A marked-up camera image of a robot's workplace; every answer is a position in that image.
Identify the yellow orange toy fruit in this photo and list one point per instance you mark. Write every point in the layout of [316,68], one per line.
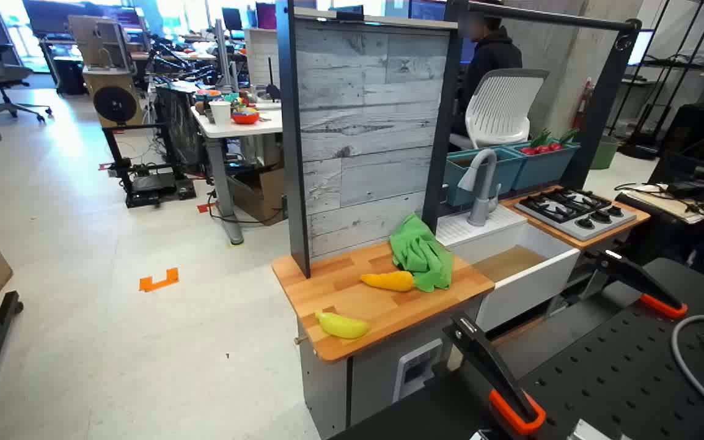
[389,282]

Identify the green cloth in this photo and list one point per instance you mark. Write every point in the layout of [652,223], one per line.
[421,257]

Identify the teal plastic bin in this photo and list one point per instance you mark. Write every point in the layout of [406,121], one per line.
[543,171]
[509,171]

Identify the toy kitchen cabinet wooden counter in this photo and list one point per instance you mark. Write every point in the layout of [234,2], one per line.
[343,283]

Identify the yellow toy banana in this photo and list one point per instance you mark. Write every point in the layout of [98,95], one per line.
[343,326]

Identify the black office chair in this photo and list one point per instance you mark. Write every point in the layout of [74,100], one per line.
[0,73]

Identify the grey tap with nozzle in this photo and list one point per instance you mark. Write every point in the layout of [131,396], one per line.
[482,202]

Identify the toy stove top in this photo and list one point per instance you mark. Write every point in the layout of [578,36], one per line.
[574,209]

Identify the red bowl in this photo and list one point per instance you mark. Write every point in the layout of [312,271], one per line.
[245,114]

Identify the beige machine with black disc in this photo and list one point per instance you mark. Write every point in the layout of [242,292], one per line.
[112,100]

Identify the black metal frame crossbar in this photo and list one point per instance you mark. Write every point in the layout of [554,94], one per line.
[548,15]

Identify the grey wood back panel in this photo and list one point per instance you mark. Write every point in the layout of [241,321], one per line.
[367,122]

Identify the white desk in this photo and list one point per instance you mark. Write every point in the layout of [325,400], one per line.
[245,127]

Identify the wooden desk with clutter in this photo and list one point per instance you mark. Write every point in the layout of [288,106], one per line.
[662,202]

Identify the black equipment cart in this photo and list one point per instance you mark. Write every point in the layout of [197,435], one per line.
[152,178]

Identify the white toy sink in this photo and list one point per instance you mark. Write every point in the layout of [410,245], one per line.
[525,283]

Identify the white cup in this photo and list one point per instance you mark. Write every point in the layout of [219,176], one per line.
[220,112]

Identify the black metal frame post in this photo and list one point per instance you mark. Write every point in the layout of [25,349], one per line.
[292,122]
[440,122]
[604,97]

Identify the wooden stove counter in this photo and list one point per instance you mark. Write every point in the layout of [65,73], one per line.
[604,238]

